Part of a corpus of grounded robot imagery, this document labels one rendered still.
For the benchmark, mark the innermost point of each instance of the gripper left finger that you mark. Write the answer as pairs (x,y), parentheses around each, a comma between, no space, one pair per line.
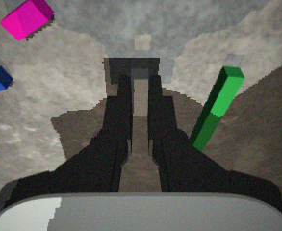
(94,169)

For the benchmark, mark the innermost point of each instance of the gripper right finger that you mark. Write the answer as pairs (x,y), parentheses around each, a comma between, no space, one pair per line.
(185,169)

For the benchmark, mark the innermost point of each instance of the grey rectangular rod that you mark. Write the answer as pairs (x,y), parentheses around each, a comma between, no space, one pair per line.
(139,87)

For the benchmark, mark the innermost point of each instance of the magenta rectangular block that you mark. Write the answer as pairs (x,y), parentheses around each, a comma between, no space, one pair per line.
(26,18)

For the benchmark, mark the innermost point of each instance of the green rod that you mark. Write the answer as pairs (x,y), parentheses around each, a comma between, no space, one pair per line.
(222,94)

